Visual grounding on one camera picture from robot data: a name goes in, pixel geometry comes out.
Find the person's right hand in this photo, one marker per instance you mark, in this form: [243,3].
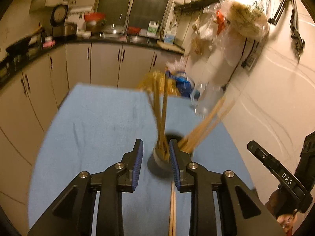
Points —
[286,220]

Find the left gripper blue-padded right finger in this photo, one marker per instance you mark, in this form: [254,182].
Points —
[179,161]

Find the blue towel table cover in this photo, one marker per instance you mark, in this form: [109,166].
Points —
[92,130]

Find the kitchen window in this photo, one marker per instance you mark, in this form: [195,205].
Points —
[141,12]

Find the rice cooker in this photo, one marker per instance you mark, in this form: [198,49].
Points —
[61,28]

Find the blue plastic bag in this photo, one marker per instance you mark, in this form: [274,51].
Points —
[184,84]

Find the hanging plastic bags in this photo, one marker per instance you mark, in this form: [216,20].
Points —
[228,25]

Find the black wok pan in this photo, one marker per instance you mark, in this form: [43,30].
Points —
[21,46]

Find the red bowl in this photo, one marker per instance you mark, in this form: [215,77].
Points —
[133,30]

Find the black utensil holder cup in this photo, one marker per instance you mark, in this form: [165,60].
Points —
[159,163]

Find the yellow plastic bag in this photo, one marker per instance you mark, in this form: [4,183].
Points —
[146,84]

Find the green detergent bottle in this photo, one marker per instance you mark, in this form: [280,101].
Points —
[152,29]

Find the wooden cutting board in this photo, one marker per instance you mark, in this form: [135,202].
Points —
[170,47]

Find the kitchen faucet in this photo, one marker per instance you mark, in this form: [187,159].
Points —
[124,28]

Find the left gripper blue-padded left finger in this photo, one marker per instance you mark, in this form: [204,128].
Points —
[132,162]

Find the blue label detergent bottle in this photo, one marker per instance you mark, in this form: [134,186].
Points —
[169,36]

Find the red basin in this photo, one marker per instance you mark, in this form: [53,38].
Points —
[94,18]

